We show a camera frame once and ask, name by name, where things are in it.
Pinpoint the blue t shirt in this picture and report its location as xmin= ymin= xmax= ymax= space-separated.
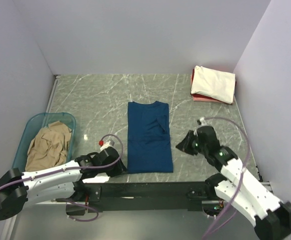
xmin=127 ymin=101 xmax=174 ymax=174

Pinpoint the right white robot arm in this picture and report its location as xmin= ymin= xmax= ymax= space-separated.
xmin=176 ymin=125 xmax=291 ymax=240

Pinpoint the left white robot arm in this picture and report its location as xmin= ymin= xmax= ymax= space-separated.
xmin=0 ymin=146 xmax=124 ymax=221

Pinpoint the folded pink t shirt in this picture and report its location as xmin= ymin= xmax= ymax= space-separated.
xmin=190 ymin=68 xmax=222 ymax=103

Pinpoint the folded red t shirt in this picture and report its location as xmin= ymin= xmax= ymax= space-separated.
xmin=191 ymin=93 xmax=216 ymax=101

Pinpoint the beige t shirt in bin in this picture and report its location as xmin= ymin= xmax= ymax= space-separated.
xmin=25 ymin=121 xmax=72 ymax=172

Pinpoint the folded white t shirt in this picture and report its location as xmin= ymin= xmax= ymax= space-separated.
xmin=190 ymin=65 xmax=236 ymax=105

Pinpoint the teal plastic bin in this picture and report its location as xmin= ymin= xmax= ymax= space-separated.
xmin=12 ymin=112 xmax=77 ymax=172

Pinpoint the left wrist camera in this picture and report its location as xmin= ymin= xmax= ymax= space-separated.
xmin=98 ymin=139 xmax=115 ymax=151

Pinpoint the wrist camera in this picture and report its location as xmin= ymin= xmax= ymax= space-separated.
xmin=98 ymin=139 xmax=115 ymax=151
xmin=196 ymin=117 xmax=208 ymax=127

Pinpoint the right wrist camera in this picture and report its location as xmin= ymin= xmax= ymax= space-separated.
xmin=196 ymin=117 xmax=208 ymax=127

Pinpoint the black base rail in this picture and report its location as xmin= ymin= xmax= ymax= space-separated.
xmin=67 ymin=181 xmax=220 ymax=212

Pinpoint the aluminium frame rail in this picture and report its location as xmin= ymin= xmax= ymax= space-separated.
xmin=0 ymin=200 xmax=59 ymax=240

